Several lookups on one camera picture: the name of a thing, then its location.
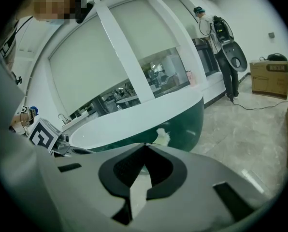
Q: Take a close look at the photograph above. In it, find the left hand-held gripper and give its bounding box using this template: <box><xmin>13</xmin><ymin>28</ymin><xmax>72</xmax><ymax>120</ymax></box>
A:
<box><xmin>29</xmin><ymin>118</ymin><xmax>95</xmax><ymax>157</ymax></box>

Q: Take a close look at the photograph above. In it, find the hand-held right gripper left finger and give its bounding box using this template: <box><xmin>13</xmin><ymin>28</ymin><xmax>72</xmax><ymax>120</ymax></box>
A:
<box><xmin>25</xmin><ymin>143</ymin><xmax>146</xmax><ymax>232</ymax></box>

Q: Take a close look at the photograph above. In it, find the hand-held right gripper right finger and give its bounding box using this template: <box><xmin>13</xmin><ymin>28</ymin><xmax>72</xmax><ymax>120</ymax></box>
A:
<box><xmin>134</xmin><ymin>143</ymin><xmax>277</xmax><ymax>232</ymax></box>

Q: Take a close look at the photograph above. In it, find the pale green long-handled brush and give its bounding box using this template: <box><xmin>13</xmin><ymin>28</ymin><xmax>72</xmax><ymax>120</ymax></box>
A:
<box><xmin>155</xmin><ymin>128</ymin><xmax>171</xmax><ymax>146</ymax></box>

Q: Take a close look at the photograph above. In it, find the white bathtub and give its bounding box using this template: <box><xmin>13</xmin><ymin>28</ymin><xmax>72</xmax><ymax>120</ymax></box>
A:
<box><xmin>69</xmin><ymin>90</ymin><xmax>205</xmax><ymax>154</ymax></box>

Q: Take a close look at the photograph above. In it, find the pale roller blind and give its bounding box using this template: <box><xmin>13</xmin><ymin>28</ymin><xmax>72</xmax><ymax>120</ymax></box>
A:
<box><xmin>109</xmin><ymin>0</ymin><xmax>179</xmax><ymax>61</ymax></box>
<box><xmin>49</xmin><ymin>17</ymin><xmax>130</xmax><ymax>116</ymax></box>
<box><xmin>159</xmin><ymin>0</ymin><xmax>201</xmax><ymax>37</ymax></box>

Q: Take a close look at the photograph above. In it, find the brown cardboard box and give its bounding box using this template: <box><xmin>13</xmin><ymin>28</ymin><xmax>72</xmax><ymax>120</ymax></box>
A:
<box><xmin>249</xmin><ymin>59</ymin><xmax>288</xmax><ymax>100</ymax></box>

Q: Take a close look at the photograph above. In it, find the person's head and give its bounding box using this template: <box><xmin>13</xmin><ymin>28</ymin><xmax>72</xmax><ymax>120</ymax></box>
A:
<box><xmin>34</xmin><ymin>0</ymin><xmax>88</xmax><ymax>25</ymax></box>

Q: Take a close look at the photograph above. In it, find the black floor cable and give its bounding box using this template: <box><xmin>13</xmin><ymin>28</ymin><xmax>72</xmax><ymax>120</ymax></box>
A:
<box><xmin>227</xmin><ymin>94</ymin><xmax>288</xmax><ymax>111</ymax></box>

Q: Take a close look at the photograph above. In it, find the black headset mount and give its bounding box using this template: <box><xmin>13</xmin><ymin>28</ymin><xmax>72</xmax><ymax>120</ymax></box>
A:
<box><xmin>75</xmin><ymin>0</ymin><xmax>95</xmax><ymax>24</ymax></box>

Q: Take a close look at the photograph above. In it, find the black coiled cable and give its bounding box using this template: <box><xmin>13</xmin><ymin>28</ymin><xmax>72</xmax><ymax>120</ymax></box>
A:
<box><xmin>259</xmin><ymin>53</ymin><xmax>288</xmax><ymax>63</ymax></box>

